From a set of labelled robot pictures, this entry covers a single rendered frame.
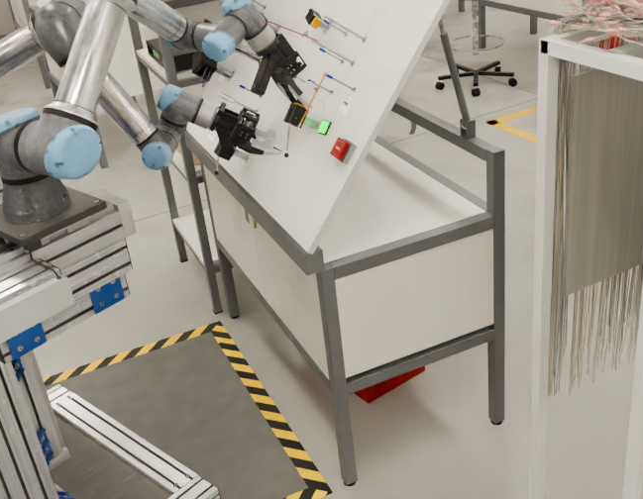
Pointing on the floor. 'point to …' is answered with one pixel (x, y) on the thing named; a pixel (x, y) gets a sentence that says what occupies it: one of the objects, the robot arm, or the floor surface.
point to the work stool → (477, 54)
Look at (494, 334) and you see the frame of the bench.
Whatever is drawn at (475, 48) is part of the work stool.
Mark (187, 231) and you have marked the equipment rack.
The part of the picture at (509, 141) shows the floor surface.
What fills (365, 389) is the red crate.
